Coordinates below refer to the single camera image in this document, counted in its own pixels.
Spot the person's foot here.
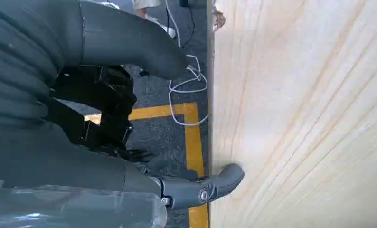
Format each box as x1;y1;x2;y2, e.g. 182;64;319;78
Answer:
132;0;178;38

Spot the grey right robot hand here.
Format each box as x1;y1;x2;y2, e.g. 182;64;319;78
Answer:
0;0;246;228

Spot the black cable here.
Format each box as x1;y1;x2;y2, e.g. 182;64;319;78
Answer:
179;0;196;49

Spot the yellow floor tape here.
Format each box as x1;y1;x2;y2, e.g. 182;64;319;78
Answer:
85;102;210;228

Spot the white cable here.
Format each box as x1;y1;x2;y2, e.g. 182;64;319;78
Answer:
164;0;209;127

